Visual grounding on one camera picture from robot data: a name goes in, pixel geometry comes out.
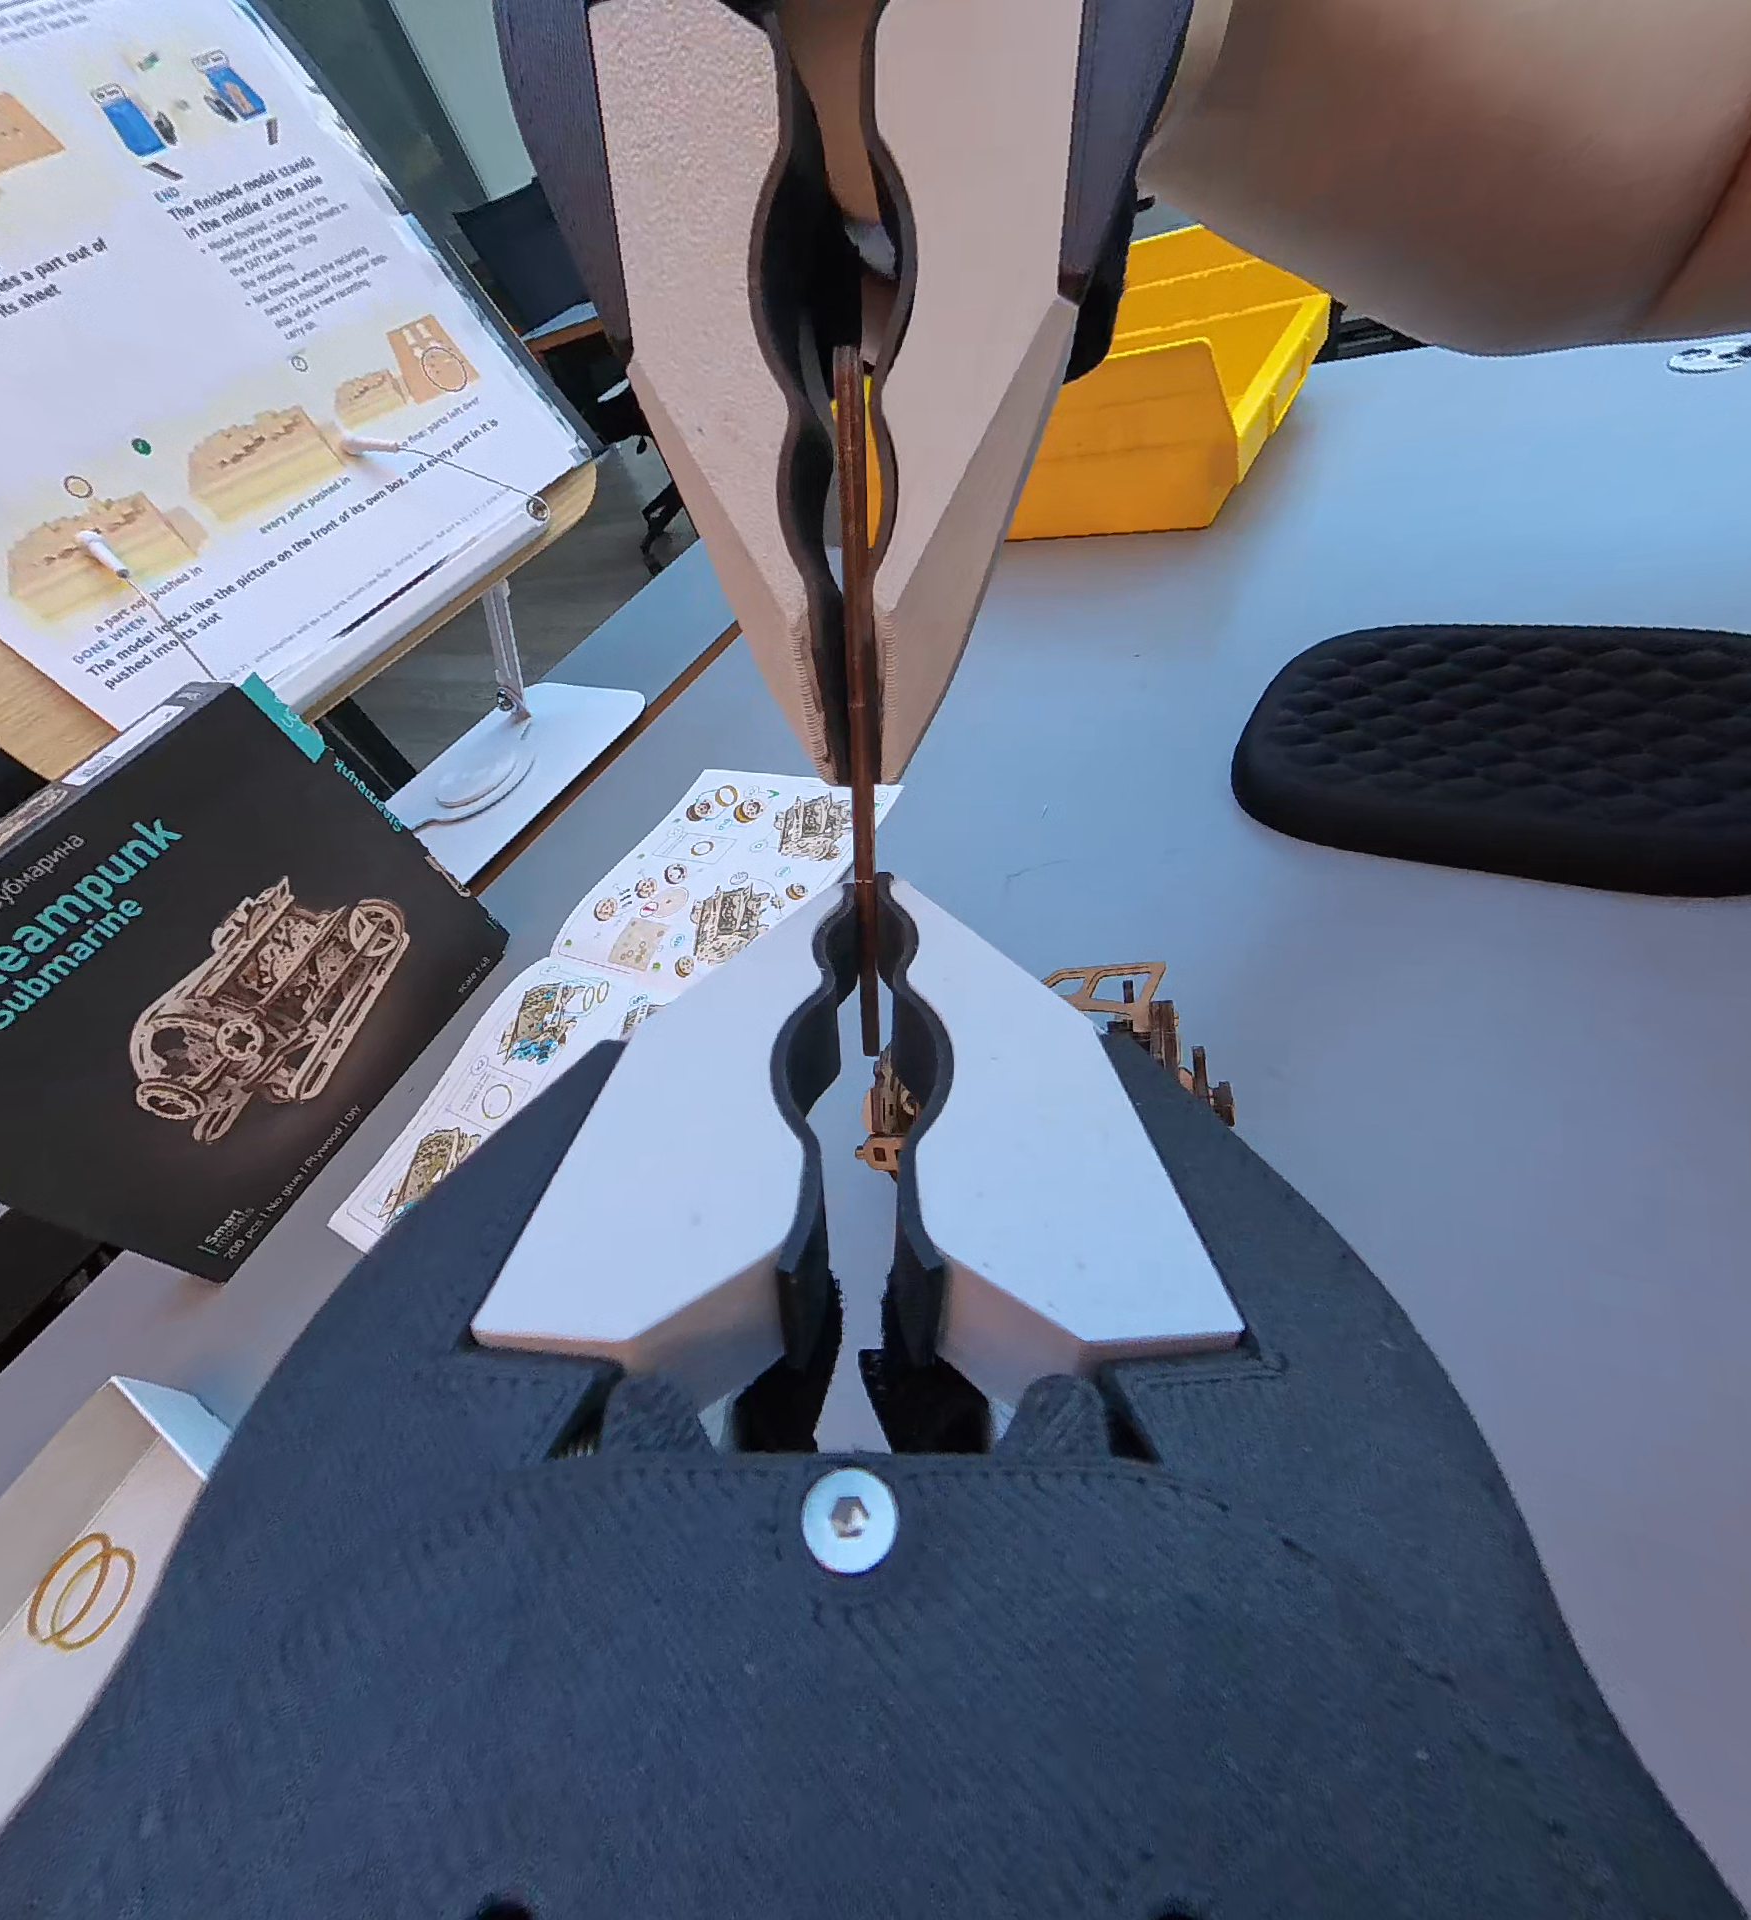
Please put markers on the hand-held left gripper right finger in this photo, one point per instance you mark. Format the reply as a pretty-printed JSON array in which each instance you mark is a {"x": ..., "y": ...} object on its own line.
[{"x": 1070, "y": 1199}]

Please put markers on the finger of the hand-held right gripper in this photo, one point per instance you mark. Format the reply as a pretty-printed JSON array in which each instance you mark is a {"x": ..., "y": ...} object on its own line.
[
  {"x": 980, "y": 195},
  {"x": 680, "y": 226}
]

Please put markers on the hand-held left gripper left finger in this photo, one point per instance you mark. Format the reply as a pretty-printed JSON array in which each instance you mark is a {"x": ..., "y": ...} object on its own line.
[{"x": 649, "y": 1199}]

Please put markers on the wooden submarine model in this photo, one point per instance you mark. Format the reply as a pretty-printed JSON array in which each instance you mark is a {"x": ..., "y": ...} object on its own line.
[{"x": 1137, "y": 1019}]

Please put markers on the thin wooden strip part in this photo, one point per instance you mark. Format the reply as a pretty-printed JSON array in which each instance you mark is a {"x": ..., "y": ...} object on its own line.
[{"x": 856, "y": 675}]

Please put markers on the person's right forearm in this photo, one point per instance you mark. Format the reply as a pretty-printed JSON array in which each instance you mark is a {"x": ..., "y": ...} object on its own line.
[{"x": 1489, "y": 149}]

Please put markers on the black model kit box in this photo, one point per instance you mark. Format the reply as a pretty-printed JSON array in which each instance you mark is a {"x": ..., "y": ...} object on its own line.
[{"x": 95, "y": 1081}]

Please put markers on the illustrated assembly booklet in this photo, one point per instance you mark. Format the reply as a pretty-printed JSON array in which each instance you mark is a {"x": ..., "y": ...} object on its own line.
[{"x": 634, "y": 930}]

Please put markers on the yellow plastic bin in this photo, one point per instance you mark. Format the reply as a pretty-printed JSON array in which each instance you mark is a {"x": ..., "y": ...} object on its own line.
[{"x": 1160, "y": 434}]

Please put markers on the printed instruction sheet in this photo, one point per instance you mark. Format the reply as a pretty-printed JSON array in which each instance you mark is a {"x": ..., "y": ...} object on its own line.
[{"x": 214, "y": 375}]

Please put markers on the document stand with white base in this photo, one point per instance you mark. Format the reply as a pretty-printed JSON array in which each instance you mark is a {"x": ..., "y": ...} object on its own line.
[{"x": 560, "y": 734}]

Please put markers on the black quilted cushion pad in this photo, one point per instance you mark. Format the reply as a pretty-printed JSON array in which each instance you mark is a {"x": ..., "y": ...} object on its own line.
[{"x": 1535, "y": 750}]

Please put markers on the white cardboard box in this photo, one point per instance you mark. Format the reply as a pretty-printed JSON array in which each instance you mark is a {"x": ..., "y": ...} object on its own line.
[{"x": 34, "y": 1499}]

